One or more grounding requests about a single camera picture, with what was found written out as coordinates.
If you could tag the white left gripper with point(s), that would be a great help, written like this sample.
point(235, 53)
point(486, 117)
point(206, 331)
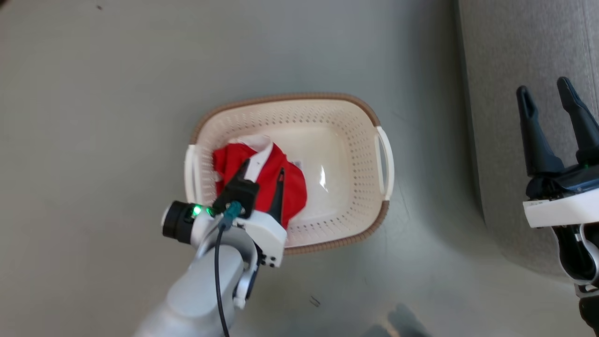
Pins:
point(269, 238)

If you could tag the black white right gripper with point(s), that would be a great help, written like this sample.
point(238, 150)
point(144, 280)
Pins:
point(561, 206)

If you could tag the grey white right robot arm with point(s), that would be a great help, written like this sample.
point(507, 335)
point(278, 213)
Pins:
point(568, 252)

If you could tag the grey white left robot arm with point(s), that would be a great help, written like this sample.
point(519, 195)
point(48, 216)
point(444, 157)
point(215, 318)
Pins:
point(196, 295)

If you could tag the red and white garment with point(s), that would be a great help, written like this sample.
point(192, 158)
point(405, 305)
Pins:
point(234, 159)

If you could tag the grey fabric sofa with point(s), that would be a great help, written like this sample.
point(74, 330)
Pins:
point(510, 93)

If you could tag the cream perforated laundry basket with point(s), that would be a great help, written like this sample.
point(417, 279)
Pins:
point(346, 154)

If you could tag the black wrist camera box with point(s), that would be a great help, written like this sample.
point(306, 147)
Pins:
point(239, 194)

